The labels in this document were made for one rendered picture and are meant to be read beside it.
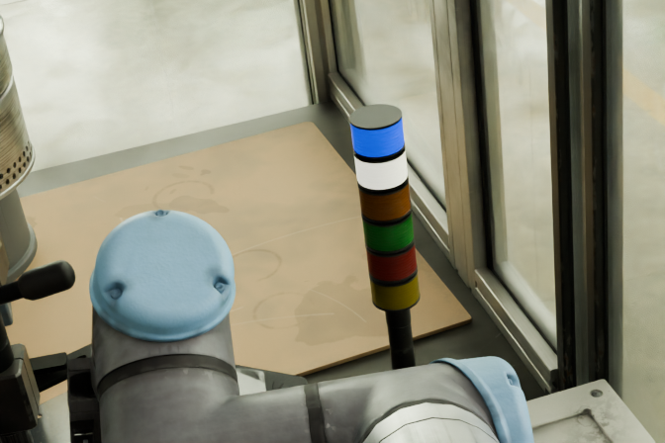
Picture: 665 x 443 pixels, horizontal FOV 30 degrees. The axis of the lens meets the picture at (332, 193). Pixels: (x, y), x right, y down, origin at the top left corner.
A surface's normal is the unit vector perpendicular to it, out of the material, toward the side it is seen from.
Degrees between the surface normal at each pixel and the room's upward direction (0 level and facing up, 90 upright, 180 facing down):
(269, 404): 2
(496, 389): 19
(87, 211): 0
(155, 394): 29
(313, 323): 0
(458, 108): 90
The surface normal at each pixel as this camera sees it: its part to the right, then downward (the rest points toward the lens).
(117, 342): -0.60, -0.34
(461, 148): -0.95, 0.24
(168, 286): 0.17, -0.53
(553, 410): -0.11, -0.86
